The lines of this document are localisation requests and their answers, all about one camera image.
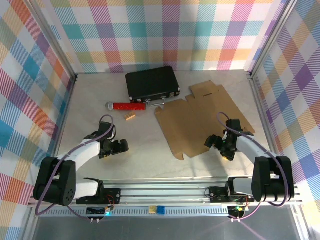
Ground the black case with metal handle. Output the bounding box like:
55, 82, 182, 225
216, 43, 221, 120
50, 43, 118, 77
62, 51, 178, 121
124, 66, 181, 108

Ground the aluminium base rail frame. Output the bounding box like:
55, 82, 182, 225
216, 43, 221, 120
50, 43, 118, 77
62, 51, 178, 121
27, 178, 305, 208

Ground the grey metal plate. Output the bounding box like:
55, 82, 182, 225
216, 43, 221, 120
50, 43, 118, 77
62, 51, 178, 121
32, 217, 301, 240

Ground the aluminium corner post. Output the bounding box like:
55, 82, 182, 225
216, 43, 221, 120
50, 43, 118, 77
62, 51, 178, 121
249, 0, 301, 76
23, 0, 77, 78

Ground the small controller board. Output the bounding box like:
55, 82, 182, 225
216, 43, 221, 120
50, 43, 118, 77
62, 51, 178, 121
227, 204, 250, 219
86, 205, 116, 217

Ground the red toy microphone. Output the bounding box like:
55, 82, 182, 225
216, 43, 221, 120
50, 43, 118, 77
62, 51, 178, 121
104, 101, 147, 112

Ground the brown cardboard box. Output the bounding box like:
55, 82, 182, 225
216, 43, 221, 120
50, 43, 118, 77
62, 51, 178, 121
153, 80, 256, 161

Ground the perforated metal strip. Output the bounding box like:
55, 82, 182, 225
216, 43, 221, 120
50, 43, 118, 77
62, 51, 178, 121
39, 208, 232, 218

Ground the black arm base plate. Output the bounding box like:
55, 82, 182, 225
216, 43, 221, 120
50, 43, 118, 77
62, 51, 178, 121
208, 186, 256, 204
75, 187, 123, 205

